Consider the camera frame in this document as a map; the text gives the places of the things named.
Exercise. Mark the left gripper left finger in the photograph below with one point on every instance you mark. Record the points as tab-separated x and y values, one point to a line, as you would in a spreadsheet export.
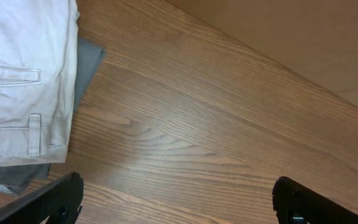
58	202

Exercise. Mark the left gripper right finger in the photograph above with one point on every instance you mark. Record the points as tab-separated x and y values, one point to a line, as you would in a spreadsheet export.
296	204

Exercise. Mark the beige cotton shorts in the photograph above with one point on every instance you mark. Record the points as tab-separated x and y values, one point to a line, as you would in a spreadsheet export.
38	60

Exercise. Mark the folded grey shorts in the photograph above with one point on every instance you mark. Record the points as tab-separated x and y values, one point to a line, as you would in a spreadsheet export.
15	179

